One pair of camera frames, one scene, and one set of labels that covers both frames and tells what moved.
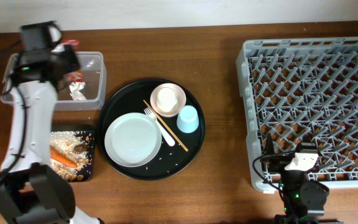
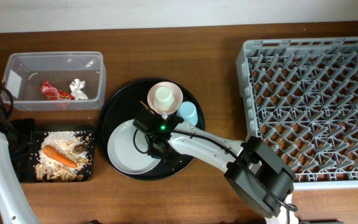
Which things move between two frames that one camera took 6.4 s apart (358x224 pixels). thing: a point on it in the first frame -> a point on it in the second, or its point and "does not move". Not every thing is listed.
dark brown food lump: x=80 y=149 does not move
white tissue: x=74 y=88 does not move
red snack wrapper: x=77 y=75 -> x=53 y=93
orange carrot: x=56 y=155 does not move
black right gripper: x=279 y=162 -> x=152 y=150
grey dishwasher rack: x=325 y=89 does not move
